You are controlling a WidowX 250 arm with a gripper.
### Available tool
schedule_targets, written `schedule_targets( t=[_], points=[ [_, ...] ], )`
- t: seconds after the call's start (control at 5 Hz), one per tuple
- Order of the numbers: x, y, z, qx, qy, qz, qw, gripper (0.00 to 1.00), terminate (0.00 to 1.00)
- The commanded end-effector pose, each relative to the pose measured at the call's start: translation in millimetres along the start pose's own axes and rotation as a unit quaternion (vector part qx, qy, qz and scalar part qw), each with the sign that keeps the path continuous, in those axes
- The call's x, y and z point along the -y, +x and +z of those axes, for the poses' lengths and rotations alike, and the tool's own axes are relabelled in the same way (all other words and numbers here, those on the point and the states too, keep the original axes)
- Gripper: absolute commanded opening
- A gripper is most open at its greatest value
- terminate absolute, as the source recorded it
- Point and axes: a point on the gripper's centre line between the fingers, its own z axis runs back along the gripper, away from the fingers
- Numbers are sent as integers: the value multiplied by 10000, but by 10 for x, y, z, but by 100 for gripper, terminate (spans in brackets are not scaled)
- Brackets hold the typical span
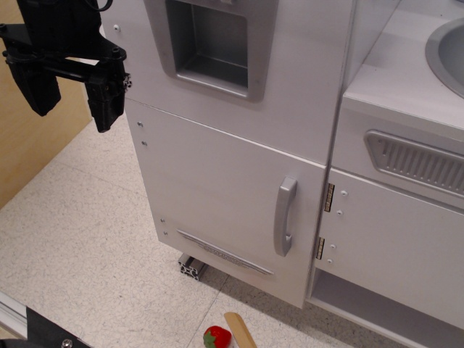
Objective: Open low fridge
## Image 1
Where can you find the silver fridge door handle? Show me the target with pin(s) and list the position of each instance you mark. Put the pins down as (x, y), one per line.
(286, 194)

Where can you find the white fridge door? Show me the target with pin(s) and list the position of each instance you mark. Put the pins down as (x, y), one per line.
(223, 189)

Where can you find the aluminium floor rail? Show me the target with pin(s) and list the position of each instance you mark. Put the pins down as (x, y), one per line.
(14, 316)

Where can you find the brass door hinge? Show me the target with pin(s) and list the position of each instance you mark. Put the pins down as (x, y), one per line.
(320, 248)
(329, 197)

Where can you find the white toy fridge cabinet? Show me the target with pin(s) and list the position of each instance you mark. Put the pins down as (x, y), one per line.
(231, 110)

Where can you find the silver toy sink basin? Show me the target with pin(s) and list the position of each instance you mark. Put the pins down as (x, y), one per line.
(444, 55)

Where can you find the silver ice dispenser recess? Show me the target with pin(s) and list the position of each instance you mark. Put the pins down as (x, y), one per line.
(222, 45)

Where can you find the red toy strawberry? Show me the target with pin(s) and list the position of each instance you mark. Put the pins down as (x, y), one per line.
(217, 337)

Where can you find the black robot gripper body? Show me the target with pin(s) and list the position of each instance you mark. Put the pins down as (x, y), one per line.
(66, 29)

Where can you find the silver vent panel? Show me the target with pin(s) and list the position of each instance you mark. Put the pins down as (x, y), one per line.
(413, 161)

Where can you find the wooden spatula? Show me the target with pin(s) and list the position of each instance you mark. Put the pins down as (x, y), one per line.
(239, 330)

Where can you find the lower brass door hinge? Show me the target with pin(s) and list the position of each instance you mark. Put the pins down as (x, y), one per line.
(320, 248)

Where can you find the white toy kitchen counter unit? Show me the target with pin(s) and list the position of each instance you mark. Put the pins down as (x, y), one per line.
(393, 252)

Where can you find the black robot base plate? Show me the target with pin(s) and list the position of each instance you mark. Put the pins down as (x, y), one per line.
(44, 333)

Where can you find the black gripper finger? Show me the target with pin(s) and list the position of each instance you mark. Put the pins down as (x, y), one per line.
(106, 102)
(37, 84)

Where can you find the upper brass door hinge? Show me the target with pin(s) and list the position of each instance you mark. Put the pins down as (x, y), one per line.
(329, 197)

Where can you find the silver fridge logo emblem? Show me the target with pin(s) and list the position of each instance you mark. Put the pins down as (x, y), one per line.
(225, 255)

